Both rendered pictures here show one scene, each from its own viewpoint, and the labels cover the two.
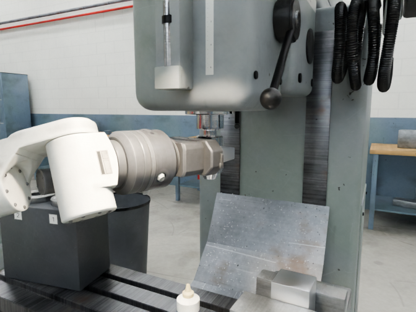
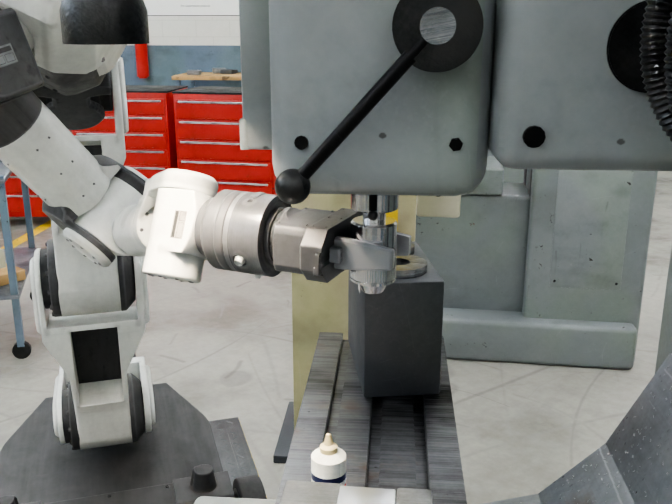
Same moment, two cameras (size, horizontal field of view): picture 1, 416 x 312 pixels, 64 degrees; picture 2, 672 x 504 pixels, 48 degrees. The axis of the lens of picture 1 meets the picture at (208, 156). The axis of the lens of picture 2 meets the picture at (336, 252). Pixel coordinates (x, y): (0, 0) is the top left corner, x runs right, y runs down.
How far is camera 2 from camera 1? 0.73 m
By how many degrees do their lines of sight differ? 66
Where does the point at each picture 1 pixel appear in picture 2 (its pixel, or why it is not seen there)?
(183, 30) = (250, 68)
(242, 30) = (274, 74)
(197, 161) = (294, 254)
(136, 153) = (205, 223)
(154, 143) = (235, 214)
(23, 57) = not seen: outside the picture
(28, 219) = not seen: hidden behind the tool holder
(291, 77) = (499, 134)
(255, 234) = (659, 479)
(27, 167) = not seen: hidden behind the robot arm
